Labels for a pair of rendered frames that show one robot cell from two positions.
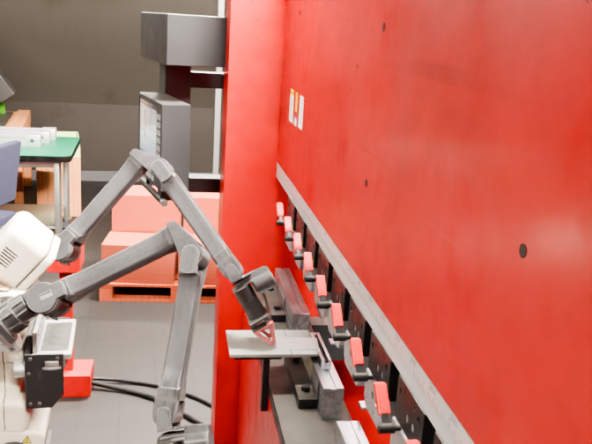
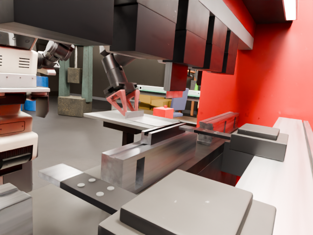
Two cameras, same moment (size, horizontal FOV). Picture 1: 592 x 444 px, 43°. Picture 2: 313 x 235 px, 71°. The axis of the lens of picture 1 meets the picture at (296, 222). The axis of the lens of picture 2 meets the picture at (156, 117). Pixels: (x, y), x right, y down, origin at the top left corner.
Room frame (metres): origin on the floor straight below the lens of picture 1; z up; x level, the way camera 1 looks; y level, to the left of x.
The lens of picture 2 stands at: (1.65, -0.48, 1.13)
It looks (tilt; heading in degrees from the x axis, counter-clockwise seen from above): 10 degrees down; 41
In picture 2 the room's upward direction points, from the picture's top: 5 degrees clockwise
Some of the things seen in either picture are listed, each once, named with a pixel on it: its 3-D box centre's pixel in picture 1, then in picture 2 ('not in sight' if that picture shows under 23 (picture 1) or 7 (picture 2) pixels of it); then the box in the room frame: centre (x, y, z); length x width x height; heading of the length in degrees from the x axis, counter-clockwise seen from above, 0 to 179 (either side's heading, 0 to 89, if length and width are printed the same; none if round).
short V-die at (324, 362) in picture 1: (320, 350); (166, 131); (2.13, -0.10, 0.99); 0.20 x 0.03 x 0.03; 10
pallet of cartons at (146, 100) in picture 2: not in sight; (158, 101); (7.24, 4.41, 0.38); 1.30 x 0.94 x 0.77; 13
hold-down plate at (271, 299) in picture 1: (273, 303); not in sight; (2.74, 0.07, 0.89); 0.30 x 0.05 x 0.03; 10
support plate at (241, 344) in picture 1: (270, 343); (132, 118); (2.14, 0.05, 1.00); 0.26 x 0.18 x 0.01; 100
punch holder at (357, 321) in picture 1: (371, 341); not in sight; (1.59, -0.19, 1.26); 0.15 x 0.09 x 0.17; 10
